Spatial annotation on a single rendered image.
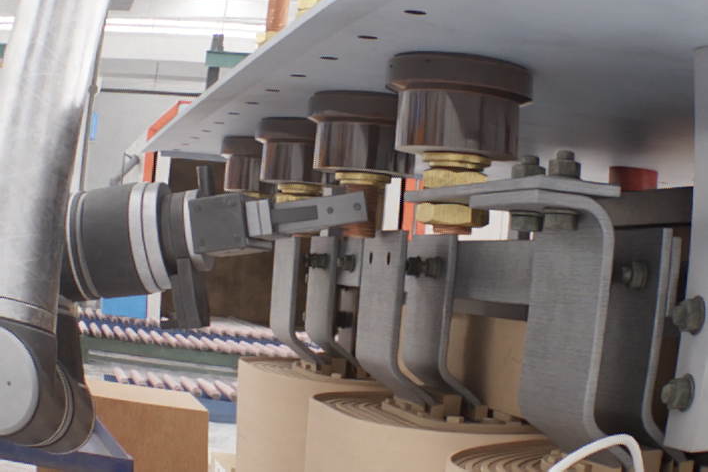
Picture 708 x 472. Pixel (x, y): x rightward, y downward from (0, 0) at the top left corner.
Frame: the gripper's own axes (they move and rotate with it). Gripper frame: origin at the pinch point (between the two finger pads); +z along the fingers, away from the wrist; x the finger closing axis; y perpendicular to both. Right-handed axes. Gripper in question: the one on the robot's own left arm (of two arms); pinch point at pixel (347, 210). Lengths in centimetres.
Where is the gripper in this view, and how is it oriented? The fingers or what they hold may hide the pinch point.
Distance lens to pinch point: 124.0
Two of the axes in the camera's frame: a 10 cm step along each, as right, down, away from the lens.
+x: 1.1, 0.5, 9.9
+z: 9.9, -1.3, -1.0
